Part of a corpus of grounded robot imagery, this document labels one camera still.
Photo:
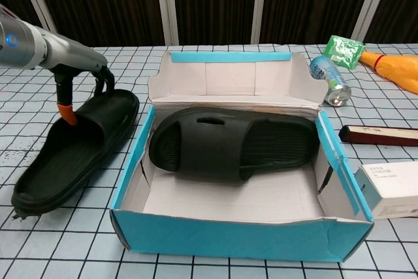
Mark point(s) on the white small carton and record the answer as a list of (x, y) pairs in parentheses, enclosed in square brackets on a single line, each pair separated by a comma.
[(392, 190)]

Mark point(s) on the blue green drink can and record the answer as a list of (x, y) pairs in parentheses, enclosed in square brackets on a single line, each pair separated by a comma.
[(330, 76)]

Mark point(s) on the blue checkered tablecloth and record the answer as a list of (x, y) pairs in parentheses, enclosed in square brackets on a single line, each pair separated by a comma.
[(65, 243)]

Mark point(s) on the green snack packet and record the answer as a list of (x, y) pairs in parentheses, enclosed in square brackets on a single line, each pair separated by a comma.
[(344, 50)]

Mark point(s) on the light blue shoe box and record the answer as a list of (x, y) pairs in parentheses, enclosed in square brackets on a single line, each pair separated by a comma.
[(228, 236)]

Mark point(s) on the yellow rubber chicken toy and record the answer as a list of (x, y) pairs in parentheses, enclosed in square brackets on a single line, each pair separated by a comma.
[(392, 70)]

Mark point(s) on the black rubber slipper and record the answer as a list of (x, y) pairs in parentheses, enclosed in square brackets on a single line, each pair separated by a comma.
[(209, 148)]

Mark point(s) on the black slipper with frayed heel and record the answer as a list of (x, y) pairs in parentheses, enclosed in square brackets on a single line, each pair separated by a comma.
[(65, 161)]

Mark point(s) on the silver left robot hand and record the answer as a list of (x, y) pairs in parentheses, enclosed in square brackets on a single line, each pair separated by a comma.
[(72, 53)]

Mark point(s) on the dark red long box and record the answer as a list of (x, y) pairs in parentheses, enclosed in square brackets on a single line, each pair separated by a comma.
[(375, 135)]

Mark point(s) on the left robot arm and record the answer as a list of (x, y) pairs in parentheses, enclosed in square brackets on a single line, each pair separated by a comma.
[(19, 43)]

